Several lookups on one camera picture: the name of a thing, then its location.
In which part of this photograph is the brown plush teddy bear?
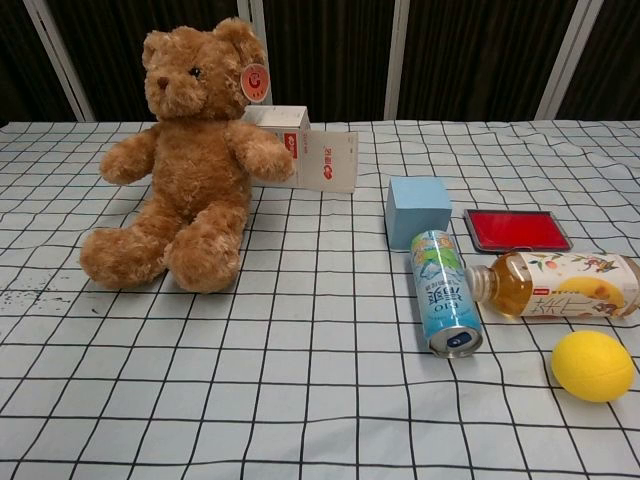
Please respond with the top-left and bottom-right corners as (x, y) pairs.
(79, 16), (296, 295)

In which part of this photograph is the yellow lemon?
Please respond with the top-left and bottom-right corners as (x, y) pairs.
(551, 330), (636, 404)

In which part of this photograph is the white red printed carton box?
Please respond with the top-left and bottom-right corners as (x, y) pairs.
(241, 104), (360, 195)

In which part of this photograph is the light blue cube block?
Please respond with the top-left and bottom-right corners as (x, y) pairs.
(385, 176), (453, 252)

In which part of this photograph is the white black grid tablecloth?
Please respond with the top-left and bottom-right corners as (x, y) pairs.
(0, 118), (640, 480)

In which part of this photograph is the blue green drink can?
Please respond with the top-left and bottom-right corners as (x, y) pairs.
(410, 229), (484, 360)

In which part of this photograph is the round red hang tag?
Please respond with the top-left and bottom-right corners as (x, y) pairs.
(240, 63), (273, 101)

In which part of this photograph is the red ink stamp pad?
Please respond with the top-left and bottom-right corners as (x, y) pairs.
(463, 208), (574, 253)

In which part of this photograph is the peach tea plastic bottle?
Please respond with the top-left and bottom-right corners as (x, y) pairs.
(464, 251), (640, 321)

